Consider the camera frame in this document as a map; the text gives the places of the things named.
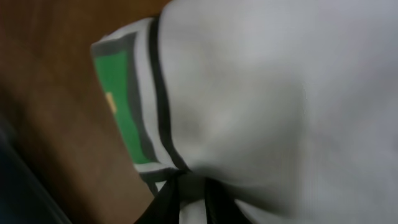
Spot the white printed shirt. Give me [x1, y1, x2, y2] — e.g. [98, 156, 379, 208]
[91, 0, 397, 224]

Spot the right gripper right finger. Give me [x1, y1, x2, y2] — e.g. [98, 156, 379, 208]
[204, 179, 251, 224]

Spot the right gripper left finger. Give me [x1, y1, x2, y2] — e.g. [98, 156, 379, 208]
[135, 174, 183, 224]

